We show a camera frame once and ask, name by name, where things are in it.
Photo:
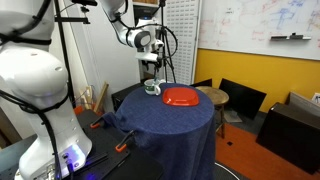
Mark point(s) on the black camera tripod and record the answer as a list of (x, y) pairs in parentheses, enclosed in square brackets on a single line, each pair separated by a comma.
[(166, 54)]

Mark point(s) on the red square plate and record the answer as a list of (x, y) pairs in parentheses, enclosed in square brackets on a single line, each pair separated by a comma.
[(180, 96)]

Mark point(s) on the white green mug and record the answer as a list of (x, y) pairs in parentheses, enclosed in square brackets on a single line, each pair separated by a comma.
[(152, 89)]

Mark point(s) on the whiteboard eraser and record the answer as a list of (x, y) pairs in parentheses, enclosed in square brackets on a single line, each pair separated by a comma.
[(293, 36)]

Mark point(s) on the orange black clamp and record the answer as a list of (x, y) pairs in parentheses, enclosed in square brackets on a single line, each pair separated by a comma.
[(123, 144), (97, 123)]

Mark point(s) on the black monitor leaning on wall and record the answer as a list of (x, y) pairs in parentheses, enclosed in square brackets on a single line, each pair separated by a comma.
[(242, 99)]

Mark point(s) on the black cabinet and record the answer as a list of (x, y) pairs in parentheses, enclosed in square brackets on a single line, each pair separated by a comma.
[(292, 134)]

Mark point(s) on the blue tablecloth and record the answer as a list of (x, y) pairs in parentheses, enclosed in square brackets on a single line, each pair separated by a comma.
[(181, 139)]

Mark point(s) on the white pegboard panel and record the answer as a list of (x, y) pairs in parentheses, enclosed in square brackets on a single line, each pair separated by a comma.
[(181, 18)]

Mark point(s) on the black camera stand pole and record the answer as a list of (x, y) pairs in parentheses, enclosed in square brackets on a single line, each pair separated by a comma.
[(60, 20)]

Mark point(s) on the black computer tower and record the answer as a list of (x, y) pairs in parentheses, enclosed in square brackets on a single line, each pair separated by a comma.
[(118, 97)]

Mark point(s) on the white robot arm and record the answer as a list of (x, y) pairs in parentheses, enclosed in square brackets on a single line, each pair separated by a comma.
[(38, 83)]

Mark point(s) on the round wooden stool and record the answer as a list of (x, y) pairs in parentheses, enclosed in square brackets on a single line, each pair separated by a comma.
[(219, 98)]

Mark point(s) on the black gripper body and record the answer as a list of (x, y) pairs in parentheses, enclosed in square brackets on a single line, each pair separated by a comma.
[(159, 62)]

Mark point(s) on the whiteboard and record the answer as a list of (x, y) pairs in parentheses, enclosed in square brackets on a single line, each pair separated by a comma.
[(246, 26)]

